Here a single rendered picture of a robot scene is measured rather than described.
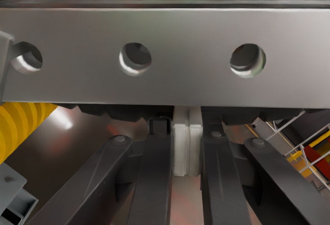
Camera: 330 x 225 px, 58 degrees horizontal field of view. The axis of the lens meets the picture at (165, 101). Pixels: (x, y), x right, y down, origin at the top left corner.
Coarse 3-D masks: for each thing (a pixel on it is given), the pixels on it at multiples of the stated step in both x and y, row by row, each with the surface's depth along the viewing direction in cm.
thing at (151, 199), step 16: (160, 128) 14; (160, 144) 13; (144, 160) 12; (160, 160) 12; (144, 176) 11; (160, 176) 11; (144, 192) 10; (160, 192) 10; (144, 208) 10; (160, 208) 10; (128, 224) 9; (144, 224) 9; (160, 224) 9
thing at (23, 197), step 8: (24, 192) 63; (16, 200) 62; (24, 200) 64; (32, 200) 64; (8, 208) 58; (16, 208) 61; (24, 208) 63; (32, 208) 62; (0, 216) 54; (8, 216) 55; (16, 216) 56; (24, 216) 60; (0, 224) 55; (8, 224) 55; (16, 224) 55
